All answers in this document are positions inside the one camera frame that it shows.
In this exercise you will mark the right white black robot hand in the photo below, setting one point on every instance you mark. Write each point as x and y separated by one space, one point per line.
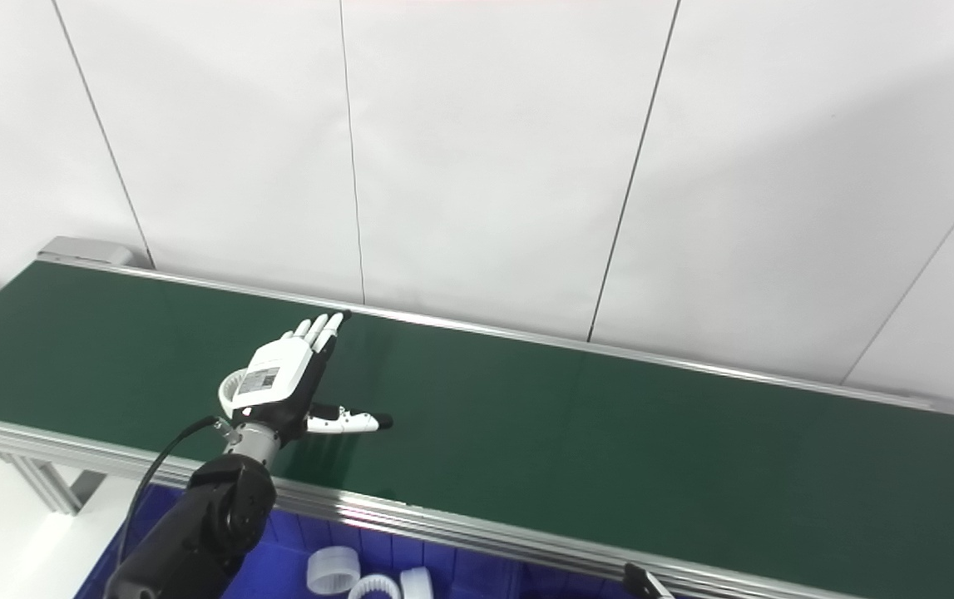
647 585

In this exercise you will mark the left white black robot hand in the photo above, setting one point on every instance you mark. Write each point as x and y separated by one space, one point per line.
277 374

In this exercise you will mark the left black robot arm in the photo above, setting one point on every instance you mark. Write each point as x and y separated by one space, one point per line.
210 516

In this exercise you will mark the green conveyor belt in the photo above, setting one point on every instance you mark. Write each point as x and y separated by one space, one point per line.
610 433

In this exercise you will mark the blue bin with white rings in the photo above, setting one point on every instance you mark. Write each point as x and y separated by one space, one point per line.
285 549

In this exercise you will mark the grey conveyor end housing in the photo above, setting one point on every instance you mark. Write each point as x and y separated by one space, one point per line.
94 249

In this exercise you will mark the aluminium conveyor support leg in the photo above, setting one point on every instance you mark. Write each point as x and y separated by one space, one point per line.
44 482

